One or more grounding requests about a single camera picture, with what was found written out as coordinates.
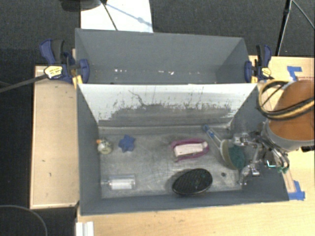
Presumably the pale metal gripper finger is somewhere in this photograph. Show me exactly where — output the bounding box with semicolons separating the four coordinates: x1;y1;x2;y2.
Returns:
232;132;254;147
237;164;261;187

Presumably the small white toy duck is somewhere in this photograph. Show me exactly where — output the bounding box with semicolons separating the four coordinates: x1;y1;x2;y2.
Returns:
95;138;114;155

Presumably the blue star-shaped toy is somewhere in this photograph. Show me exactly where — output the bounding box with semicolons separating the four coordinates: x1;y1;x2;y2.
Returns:
118;134;136;153

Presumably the grey metal bin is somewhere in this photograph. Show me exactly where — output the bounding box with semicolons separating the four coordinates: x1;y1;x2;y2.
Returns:
74;28;290;216

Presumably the clear plastic bottle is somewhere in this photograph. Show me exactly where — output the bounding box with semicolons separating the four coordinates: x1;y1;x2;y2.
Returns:
100;175;136;191

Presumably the pale wood board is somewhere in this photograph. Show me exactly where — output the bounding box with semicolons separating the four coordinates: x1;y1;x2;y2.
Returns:
29;65;81;210

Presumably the black oval mesh strainer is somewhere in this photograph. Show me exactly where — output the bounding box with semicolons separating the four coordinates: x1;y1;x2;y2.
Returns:
171;168;214;196

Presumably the blue-handled green dish brush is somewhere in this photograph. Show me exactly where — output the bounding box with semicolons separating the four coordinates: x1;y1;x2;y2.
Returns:
202;124;247;171

